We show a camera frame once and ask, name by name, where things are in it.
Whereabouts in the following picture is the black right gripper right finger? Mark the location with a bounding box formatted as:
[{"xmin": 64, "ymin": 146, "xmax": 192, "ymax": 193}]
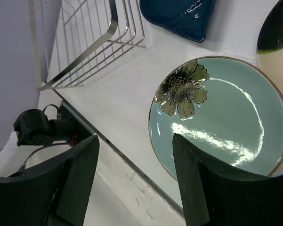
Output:
[{"xmin": 172, "ymin": 134, "xmax": 283, "ymax": 226}]

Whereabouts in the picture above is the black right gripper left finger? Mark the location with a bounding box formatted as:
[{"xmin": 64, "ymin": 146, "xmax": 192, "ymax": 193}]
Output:
[{"xmin": 0, "ymin": 135, "xmax": 99, "ymax": 226}]

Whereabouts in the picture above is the teal flower plate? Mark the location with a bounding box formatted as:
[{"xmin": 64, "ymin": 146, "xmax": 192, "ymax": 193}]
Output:
[{"xmin": 148, "ymin": 56, "xmax": 283, "ymax": 178}]

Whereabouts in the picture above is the cream and black plate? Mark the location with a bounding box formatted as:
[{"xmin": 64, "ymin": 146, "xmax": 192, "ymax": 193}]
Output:
[{"xmin": 257, "ymin": 0, "xmax": 283, "ymax": 95}]

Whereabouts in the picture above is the dark blue plate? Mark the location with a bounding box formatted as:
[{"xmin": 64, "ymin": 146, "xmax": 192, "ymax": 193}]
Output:
[{"xmin": 139, "ymin": 0, "xmax": 215, "ymax": 43}]

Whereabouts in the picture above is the metal wire dish rack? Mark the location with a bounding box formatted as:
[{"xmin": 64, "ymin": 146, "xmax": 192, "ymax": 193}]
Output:
[{"xmin": 28, "ymin": 0, "xmax": 145, "ymax": 90}]

